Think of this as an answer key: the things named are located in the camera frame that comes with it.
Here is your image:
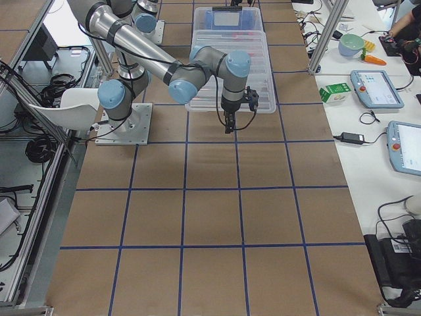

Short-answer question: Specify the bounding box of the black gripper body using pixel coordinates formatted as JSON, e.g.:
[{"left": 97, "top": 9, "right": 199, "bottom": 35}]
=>
[{"left": 221, "top": 86, "right": 245, "bottom": 116}]

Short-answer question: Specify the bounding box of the clear plastic box lid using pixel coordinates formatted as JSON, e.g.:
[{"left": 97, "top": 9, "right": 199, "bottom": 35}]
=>
[{"left": 185, "top": 30, "right": 276, "bottom": 114}]

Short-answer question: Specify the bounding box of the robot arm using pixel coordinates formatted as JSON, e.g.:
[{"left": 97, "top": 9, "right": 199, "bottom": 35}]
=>
[
  {"left": 68, "top": 1, "right": 259, "bottom": 134},
  {"left": 131, "top": 0, "right": 158, "bottom": 34}
]

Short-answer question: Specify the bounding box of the clear plastic storage box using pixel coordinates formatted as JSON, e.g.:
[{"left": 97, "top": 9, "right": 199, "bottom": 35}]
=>
[{"left": 193, "top": 7, "right": 263, "bottom": 36}]

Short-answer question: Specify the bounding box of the green white carton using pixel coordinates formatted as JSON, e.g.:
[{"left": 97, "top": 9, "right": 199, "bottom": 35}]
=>
[{"left": 319, "top": 82, "right": 351, "bottom": 103}]

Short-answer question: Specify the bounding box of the black power adapter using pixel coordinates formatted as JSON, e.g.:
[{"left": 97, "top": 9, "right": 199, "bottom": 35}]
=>
[{"left": 341, "top": 132, "right": 365, "bottom": 145}]

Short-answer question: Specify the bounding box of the green bowl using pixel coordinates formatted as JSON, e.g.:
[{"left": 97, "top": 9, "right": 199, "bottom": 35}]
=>
[{"left": 338, "top": 34, "right": 364, "bottom": 57}]

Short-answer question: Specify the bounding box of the teach pendant tablet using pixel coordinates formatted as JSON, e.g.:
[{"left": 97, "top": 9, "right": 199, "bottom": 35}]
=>
[
  {"left": 386, "top": 120, "right": 420, "bottom": 176},
  {"left": 350, "top": 70, "right": 404, "bottom": 109}
]

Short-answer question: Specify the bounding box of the toy carrot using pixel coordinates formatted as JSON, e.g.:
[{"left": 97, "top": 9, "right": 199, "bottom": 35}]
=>
[{"left": 362, "top": 55, "right": 387, "bottom": 66}]

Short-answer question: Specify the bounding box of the yellow toy corn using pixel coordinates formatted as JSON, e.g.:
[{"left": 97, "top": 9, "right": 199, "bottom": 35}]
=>
[{"left": 364, "top": 40, "right": 376, "bottom": 53}]

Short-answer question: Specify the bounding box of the white chair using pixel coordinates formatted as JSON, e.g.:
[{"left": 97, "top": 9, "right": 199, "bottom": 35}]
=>
[{"left": 29, "top": 88, "right": 99, "bottom": 131}]

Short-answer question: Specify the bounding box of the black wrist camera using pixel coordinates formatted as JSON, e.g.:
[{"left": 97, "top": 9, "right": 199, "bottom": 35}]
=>
[{"left": 244, "top": 86, "right": 259, "bottom": 112}]

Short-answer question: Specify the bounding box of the black box handle clip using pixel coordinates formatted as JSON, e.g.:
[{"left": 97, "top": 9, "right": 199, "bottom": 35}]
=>
[{"left": 211, "top": 6, "right": 243, "bottom": 13}]

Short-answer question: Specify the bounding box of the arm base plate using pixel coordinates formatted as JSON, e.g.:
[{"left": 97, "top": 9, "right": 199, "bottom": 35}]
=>
[
  {"left": 94, "top": 103, "right": 153, "bottom": 145},
  {"left": 143, "top": 20, "right": 165, "bottom": 45}
]

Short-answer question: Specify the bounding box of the aluminium frame post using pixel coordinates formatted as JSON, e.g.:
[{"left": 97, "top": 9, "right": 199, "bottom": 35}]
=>
[{"left": 308, "top": 0, "right": 349, "bottom": 75}]

